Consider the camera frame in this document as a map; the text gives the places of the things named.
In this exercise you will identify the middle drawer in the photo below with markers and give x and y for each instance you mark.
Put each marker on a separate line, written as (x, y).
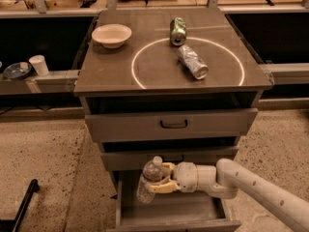
(135, 160)

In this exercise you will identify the white paper cup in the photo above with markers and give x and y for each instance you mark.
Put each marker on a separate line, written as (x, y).
(39, 64)

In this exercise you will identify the silver crushed soda can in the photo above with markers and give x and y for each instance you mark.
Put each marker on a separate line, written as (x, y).
(190, 59)

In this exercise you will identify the white bowl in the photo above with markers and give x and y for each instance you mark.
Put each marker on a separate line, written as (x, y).
(111, 35)

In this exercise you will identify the grey drawer cabinet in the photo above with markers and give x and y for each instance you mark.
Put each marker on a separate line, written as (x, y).
(145, 74)

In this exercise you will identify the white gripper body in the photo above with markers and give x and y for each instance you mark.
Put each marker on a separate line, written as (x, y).
(184, 175)

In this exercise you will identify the clear plastic water bottle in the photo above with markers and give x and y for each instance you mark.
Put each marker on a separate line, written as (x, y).
(151, 173)

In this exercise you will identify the green crushed soda can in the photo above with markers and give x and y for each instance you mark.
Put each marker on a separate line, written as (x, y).
(177, 31)

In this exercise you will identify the grey side shelf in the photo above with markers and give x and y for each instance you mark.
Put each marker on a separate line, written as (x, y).
(54, 82)

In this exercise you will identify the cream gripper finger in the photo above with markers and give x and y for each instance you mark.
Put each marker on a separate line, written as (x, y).
(168, 169)
(166, 185)

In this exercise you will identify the top drawer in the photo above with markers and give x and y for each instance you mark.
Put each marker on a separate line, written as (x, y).
(125, 127)

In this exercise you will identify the open bottom drawer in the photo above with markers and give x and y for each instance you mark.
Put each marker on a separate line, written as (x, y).
(173, 212)

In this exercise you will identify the black metal bar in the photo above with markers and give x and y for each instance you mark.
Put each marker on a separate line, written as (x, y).
(13, 225)

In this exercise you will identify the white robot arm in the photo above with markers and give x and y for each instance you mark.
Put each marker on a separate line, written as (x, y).
(222, 180)

